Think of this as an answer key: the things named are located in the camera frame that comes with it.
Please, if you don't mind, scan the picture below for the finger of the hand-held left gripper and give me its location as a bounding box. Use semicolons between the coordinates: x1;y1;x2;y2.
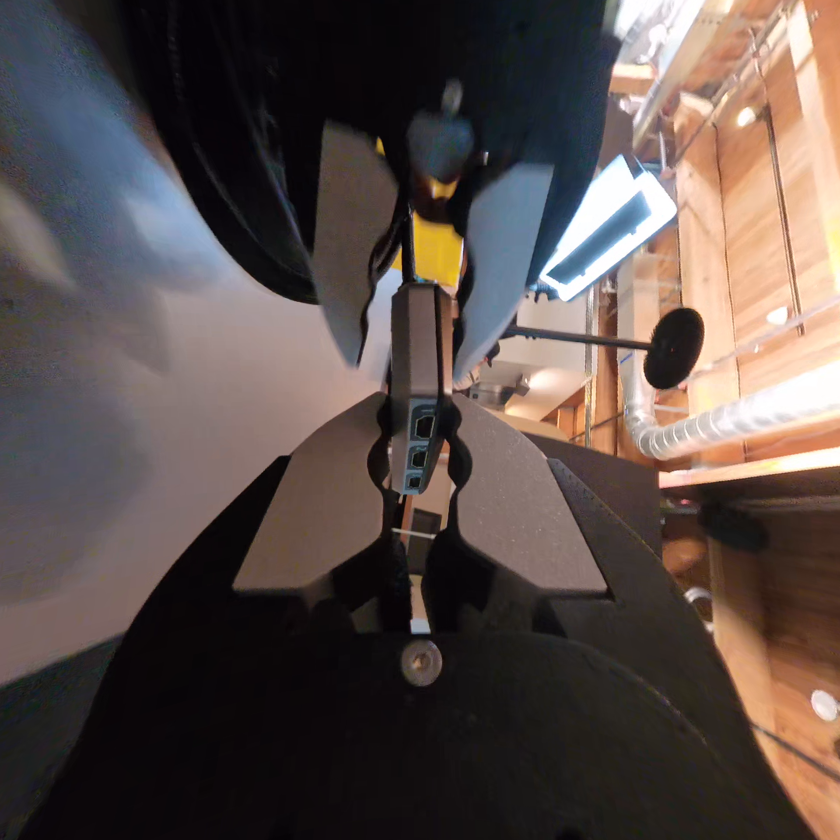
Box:
311;121;401;368
451;164;557;383

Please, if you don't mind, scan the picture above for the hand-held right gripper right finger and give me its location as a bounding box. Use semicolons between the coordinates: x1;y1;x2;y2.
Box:
448;395;609;599

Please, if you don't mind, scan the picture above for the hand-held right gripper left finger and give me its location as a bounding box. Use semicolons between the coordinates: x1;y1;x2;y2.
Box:
231;392;398;597

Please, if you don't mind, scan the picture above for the yellow plastic bin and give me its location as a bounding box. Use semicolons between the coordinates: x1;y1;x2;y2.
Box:
377;138;467;286

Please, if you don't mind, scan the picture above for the black HDMI switch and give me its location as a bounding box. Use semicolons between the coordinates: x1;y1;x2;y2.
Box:
389;197;455;494

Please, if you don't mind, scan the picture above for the LED light panel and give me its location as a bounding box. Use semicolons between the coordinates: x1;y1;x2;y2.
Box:
538;154;678;303

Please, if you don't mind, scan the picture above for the black quilted mat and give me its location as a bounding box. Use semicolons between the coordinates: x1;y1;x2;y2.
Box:
125;0;322;306

